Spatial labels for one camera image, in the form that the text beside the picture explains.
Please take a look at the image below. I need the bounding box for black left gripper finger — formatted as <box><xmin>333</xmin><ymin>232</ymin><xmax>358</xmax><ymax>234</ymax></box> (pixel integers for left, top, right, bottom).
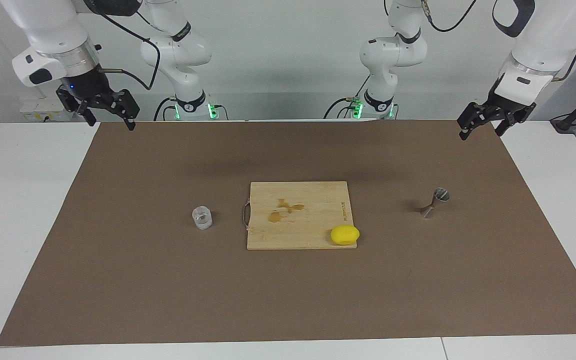
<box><xmin>457</xmin><ymin>102</ymin><xmax>494</xmax><ymax>141</ymax></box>
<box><xmin>495</xmin><ymin>110</ymin><xmax>525</xmax><ymax>137</ymax></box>

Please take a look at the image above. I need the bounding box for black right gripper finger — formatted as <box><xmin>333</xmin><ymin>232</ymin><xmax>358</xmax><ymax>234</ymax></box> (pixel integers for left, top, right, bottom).
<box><xmin>95</xmin><ymin>89</ymin><xmax>141</xmax><ymax>132</ymax></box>
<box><xmin>56</xmin><ymin>86</ymin><xmax>97</xmax><ymax>126</ymax></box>

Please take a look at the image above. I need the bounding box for steel double jigger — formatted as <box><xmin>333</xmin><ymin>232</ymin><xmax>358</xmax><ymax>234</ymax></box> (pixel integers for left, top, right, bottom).
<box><xmin>420</xmin><ymin>187</ymin><xmax>450</xmax><ymax>219</ymax></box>

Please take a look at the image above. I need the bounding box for clear glass cup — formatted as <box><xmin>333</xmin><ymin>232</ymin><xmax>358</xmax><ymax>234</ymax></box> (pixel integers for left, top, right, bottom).
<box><xmin>191</xmin><ymin>205</ymin><xmax>214</xmax><ymax>230</ymax></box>

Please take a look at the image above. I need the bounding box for white power strip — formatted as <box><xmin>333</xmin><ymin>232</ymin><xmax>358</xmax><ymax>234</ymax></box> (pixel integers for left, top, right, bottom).
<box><xmin>19</xmin><ymin>98</ymin><xmax>71</xmax><ymax>122</ymax></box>

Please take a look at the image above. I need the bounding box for yellow lemon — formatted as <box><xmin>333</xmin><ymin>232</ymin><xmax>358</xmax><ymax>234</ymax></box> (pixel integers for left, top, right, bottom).
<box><xmin>330</xmin><ymin>225</ymin><xmax>361</xmax><ymax>246</ymax></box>

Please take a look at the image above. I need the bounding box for bamboo cutting board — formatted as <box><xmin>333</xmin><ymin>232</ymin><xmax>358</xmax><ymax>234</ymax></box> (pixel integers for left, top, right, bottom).
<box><xmin>241</xmin><ymin>181</ymin><xmax>358</xmax><ymax>251</ymax></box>

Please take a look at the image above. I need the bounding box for brown table mat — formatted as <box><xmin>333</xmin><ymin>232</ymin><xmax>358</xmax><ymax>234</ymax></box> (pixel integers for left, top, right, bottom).
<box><xmin>0</xmin><ymin>120</ymin><xmax>576</xmax><ymax>347</ymax></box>

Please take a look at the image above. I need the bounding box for black base cable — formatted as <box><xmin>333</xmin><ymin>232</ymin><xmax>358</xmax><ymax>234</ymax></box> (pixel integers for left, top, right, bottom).
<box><xmin>323</xmin><ymin>75</ymin><xmax>371</xmax><ymax>120</ymax></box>
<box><xmin>153</xmin><ymin>97</ymin><xmax>176</xmax><ymax>122</ymax></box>

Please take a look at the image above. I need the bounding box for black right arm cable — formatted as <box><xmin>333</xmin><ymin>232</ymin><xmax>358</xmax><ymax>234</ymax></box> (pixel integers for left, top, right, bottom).
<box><xmin>85</xmin><ymin>0</ymin><xmax>162</xmax><ymax>92</ymax></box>

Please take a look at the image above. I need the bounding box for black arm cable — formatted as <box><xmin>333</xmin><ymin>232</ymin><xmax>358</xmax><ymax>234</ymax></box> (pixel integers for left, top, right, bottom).
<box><xmin>420</xmin><ymin>0</ymin><xmax>576</xmax><ymax>83</ymax></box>
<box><xmin>85</xmin><ymin>0</ymin><xmax>162</xmax><ymax>92</ymax></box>

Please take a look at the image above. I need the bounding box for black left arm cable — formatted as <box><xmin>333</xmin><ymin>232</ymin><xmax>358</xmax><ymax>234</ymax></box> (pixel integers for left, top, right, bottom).
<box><xmin>420</xmin><ymin>0</ymin><xmax>576</xmax><ymax>83</ymax></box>

